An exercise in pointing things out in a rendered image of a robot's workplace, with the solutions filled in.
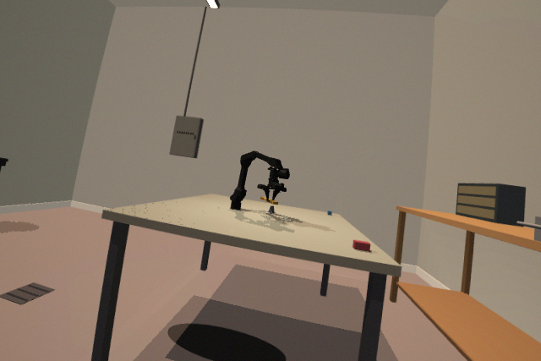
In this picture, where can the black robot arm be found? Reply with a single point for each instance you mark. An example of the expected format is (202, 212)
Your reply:
(245, 160)

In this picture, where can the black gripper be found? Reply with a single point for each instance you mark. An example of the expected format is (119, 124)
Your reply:
(266, 188)

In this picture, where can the red rectangular block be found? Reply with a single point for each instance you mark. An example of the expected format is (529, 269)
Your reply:
(361, 245)

